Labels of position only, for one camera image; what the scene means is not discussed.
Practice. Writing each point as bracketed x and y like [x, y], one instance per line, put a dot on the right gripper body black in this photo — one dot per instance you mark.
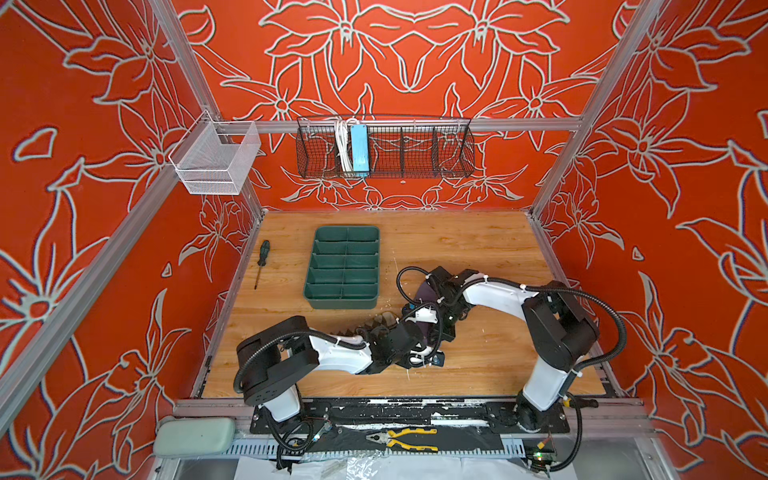
[449, 317]

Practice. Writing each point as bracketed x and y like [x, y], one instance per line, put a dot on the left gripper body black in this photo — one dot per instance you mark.
[401, 359]

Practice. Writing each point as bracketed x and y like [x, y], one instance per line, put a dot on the purple sock yellow cuff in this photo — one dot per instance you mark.
[426, 317]

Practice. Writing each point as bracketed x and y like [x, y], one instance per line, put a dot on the green plastic divided tray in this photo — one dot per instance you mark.
[344, 268]

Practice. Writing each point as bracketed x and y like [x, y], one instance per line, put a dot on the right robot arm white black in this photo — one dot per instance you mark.
[561, 331]

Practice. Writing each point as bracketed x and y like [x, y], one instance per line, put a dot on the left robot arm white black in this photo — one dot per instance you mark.
[272, 362]

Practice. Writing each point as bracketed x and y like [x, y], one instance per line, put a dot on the beige argyle sock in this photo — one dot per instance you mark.
[374, 329]

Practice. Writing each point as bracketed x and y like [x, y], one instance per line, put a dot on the light blue box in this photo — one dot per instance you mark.
[360, 149]

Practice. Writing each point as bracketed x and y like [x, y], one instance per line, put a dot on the pale green foam pad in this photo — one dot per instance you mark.
[192, 437]

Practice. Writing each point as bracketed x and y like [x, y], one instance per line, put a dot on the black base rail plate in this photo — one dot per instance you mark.
[497, 414]

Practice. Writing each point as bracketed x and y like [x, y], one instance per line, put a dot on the black wire wall basket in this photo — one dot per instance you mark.
[400, 147]

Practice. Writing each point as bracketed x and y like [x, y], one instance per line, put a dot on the green handle screwdriver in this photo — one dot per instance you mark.
[264, 251]

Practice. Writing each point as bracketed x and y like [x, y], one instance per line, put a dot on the white slotted cable duct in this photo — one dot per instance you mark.
[266, 449]

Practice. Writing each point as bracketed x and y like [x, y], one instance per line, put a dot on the white wire mesh basket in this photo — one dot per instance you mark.
[216, 157]

